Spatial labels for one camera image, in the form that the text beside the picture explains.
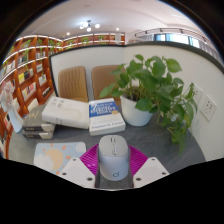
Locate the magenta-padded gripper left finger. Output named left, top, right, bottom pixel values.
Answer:
left=59, top=143, right=101, bottom=189

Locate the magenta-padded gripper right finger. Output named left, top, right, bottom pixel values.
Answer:
left=128, top=144, right=170, bottom=189

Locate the grey computer mouse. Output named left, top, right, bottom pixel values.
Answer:
left=97, top=134, right=130, bottom=182

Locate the sun and cloud mouse pad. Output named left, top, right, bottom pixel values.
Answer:
left=33, top=141, right=87, bottom=176

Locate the dark hardcover book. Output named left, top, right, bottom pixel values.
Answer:
left=22, top=104, right=56, bottom=133
left=22, top=129, right=54, bottom=140

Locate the green plant in white pot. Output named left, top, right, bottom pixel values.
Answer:
left=99, top=54, right=198, bottom=154

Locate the blue and white book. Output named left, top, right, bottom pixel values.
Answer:
left=88, top=98, right=127, bottom=137

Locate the thick white book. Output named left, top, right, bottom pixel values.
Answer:
left=41, top=96, right=90, bottom=130

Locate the tan upholstered chair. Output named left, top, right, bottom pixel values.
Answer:
left=57, top=65, right=89, bottom=103
left=91, top=64, right=126, bottom=101

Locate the orange wooden shelf unit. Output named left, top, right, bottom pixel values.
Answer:
left=0, top=32, right=127, bottom=159

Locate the window with curtains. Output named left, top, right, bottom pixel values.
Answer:
left=154, top=32, right=208, bottom=46

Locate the ceiling light fixture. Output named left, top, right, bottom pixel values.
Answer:
left=78, top=19, right=101, bottom=33

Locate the white wall socket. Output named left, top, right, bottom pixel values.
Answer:
left=200, top=95, right=218, bottom=122
left=193, top=84, right=204, bottom=106

